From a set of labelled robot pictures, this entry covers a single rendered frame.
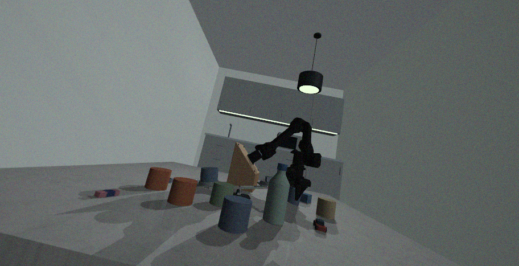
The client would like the green cylinder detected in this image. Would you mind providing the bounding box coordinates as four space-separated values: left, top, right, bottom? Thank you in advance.
209 181 235 207

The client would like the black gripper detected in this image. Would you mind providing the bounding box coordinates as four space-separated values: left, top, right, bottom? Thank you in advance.
287 163 311 200

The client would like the dark blue cylinder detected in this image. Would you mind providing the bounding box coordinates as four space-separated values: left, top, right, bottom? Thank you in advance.
287 186 301 206
218 195 253 234
200 167 219 182

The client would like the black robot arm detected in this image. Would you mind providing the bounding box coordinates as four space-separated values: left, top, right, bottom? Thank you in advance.
247 117 321 177

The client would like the tan cylinder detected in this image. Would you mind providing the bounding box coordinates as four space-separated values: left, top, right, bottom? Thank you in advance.
316 197 336 219

